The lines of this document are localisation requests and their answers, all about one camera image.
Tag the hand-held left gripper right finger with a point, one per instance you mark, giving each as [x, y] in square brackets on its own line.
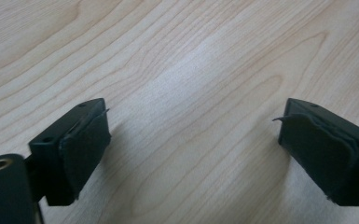
[326, 146]

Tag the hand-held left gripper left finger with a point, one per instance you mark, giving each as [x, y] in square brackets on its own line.
[71, 146]

